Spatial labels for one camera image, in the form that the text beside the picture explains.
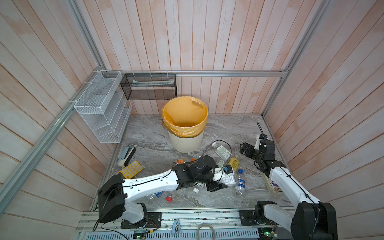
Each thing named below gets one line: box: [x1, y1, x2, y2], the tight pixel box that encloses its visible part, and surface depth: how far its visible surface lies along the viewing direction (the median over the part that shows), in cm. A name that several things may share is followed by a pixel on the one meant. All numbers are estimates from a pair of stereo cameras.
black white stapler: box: [118, 146, 137, 168], surface depth 95 cm
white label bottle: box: [221, 174, 237, 185], surface depth 67 cm
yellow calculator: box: [116, 160, 143, 179], surface depth 92 cm
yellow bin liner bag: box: [161, 96, 209, 138], surface depth 90 cm
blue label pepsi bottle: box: [234, 169, 246, 191], surface depth 83 cm
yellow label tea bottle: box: [229, 154, 240, 172], surface depth 90 cm
